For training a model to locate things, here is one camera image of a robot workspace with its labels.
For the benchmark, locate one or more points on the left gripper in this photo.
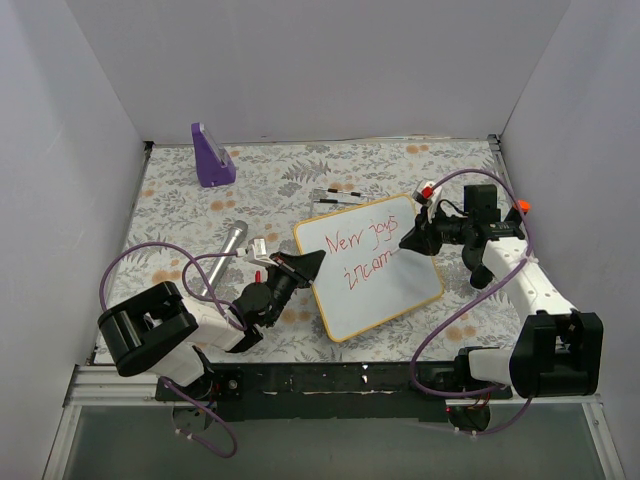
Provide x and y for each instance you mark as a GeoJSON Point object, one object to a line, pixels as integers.
{"type": "Point", "coordinates": [293, 270]}

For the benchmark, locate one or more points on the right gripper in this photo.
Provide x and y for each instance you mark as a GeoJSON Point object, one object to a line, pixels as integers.
{"type": "Point", "coordinates": [428, 232]}

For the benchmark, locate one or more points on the yellow framed whiteboard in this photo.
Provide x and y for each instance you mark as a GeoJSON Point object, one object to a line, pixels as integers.
{"type": "Point", "coordinates": [360, 285]}

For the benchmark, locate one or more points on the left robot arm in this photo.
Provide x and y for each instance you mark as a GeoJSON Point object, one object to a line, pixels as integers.
{"type": "Point", "coordinates": [161, 332]}

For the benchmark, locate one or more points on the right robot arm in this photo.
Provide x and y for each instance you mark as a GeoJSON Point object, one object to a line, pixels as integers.
{"type": "Point", "coordinates": [558, 348]}

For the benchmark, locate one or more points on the silver microphone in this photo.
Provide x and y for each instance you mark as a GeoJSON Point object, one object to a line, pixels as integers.
{"type": "Point", "coordinates": [236, 234]}

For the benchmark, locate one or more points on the purple wedge stand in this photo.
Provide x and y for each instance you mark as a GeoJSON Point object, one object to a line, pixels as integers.
{"type": "Point", "coordinates": [214, 166]}

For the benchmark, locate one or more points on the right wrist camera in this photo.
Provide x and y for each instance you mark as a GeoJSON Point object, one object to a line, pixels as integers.
{"type": "Point", "coordinates": [427, 195]}

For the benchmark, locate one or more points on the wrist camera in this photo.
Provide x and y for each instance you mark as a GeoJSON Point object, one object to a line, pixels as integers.
{"type": "Point", "coordinates": [427, 195]}
{"type": "Point", "coordinates": [255, 252]}

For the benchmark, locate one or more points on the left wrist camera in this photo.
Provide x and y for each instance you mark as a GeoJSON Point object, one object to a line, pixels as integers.
{"type": "Point", "coordinates": [255, 252]}

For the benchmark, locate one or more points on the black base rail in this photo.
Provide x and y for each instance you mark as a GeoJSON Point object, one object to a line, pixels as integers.
{"type": "Point", "coordinates": [317, 390]}

